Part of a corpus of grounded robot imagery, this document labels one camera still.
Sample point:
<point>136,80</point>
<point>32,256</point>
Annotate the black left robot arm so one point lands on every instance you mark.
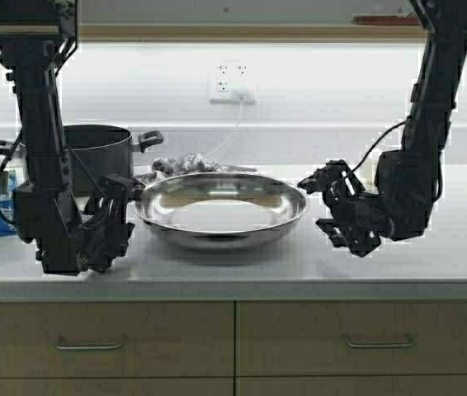
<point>36,39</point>

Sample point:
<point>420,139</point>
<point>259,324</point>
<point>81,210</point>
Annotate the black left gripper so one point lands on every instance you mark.
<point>102,235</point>

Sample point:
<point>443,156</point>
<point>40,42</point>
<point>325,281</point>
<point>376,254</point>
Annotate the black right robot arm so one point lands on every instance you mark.
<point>408,180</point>

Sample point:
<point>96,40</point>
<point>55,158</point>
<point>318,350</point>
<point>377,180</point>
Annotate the grey patterned dish cloth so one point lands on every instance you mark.
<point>194,162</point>

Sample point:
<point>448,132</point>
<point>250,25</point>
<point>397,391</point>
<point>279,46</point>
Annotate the left lower cabinet door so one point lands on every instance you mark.
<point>116,387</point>

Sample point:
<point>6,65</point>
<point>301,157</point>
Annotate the right wooden drawer front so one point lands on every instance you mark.
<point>351,338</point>

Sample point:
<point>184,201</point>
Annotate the large stainless steel pan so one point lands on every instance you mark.
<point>221,211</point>

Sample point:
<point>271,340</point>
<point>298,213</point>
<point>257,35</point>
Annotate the wooden drawer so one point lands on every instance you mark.
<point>116,340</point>
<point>351,338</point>

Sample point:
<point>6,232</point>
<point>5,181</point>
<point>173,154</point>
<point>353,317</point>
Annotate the right lower cabinet door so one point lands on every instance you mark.
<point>355,385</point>

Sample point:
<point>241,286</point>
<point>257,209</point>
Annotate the black cooking pot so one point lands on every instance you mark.
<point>101,150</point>

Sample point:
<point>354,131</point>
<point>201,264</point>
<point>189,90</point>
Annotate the left wooden drawer front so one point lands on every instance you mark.
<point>116,340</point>

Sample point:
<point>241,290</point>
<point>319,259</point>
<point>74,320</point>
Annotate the cabinet door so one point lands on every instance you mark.
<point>355,385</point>
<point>116,387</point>

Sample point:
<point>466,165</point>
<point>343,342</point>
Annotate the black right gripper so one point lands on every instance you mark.
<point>357,221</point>

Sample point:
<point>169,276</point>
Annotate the white wall outlet plate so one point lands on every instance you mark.
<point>230,84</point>

